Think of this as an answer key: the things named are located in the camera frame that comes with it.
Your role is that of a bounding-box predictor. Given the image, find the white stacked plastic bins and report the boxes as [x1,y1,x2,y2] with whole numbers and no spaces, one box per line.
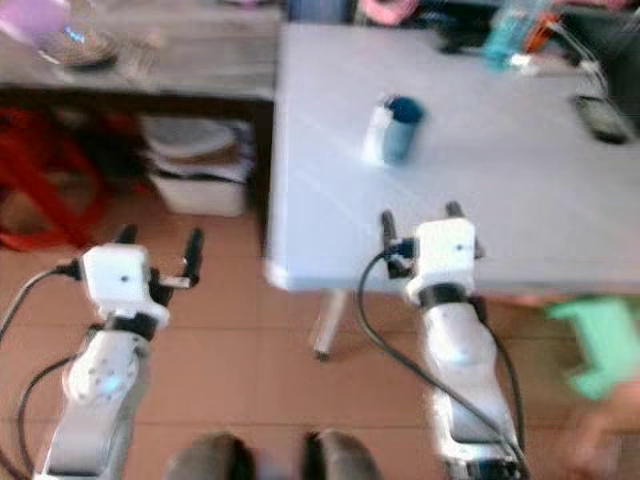
[139,114,252,218]

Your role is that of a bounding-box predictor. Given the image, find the white small container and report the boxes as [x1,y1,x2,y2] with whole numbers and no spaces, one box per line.
[362,104,397,167]

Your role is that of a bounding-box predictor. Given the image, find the blue cup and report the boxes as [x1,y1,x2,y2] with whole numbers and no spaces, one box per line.
[384,95,427,167]

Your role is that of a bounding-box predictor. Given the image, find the metal table leg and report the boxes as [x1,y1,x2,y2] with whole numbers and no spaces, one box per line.
[311,289,352,362]

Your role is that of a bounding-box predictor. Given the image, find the red plastic stool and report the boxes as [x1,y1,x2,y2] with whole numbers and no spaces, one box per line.
[0,107,103,253]

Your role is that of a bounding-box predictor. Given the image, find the black object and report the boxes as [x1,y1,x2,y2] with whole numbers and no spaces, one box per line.
[435,24,487,57]

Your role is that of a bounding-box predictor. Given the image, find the black phone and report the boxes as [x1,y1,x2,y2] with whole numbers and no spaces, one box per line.
[572,94,634,145]

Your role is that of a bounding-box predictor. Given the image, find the dark robot left foot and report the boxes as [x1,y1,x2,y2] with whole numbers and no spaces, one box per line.
[164,432,252,480]

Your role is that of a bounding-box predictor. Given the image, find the dark robot foot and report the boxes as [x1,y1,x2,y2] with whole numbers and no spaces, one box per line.
[164,432,252,480]
[304,429,383,480]

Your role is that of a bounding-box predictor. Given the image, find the grey wooden side table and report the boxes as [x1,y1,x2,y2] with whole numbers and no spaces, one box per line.
[0,0,277,251]

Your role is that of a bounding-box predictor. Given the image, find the clear teal plastic bottle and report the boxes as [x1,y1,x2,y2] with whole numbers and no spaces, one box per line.
[480,0,552,70]

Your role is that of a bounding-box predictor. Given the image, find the woven basket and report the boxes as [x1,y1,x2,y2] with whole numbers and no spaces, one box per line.
[49,24,122,72]

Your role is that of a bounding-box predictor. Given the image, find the orange object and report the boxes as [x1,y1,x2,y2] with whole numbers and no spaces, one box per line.
[530,20,559,53]

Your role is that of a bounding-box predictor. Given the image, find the green plastic stool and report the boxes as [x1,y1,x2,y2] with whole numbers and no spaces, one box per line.
[547,294,640,403]

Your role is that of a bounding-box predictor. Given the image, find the dark robot right foot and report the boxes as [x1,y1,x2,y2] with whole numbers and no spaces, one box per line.
[304,429,383,480]

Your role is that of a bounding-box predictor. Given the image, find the pink round object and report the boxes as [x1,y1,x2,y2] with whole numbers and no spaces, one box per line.
[359,0,422,27]

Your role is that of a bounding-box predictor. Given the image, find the purple plastic bowl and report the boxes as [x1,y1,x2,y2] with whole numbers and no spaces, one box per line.
[0,0,74,47]

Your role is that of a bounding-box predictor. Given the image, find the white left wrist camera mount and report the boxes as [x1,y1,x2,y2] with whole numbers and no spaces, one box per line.
[81,244,147,317]

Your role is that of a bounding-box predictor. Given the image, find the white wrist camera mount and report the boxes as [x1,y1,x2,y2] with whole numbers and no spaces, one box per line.
[409,217,479,287]
[81,244,147,317]

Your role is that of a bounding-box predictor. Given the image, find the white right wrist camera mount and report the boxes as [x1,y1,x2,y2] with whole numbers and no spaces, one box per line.
[409,217,479,287]

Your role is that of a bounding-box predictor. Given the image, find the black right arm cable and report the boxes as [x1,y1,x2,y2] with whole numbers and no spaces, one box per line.
[355,245,532,476]

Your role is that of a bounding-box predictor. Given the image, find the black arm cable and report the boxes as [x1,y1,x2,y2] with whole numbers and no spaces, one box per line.
[355,245,532,476]
[0,258,85,480]

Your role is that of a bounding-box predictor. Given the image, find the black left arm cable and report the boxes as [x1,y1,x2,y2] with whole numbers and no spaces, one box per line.
[0,258,85,480]

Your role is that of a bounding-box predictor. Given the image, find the white charger cable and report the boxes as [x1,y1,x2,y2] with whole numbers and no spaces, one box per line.
[554,20,613,93]

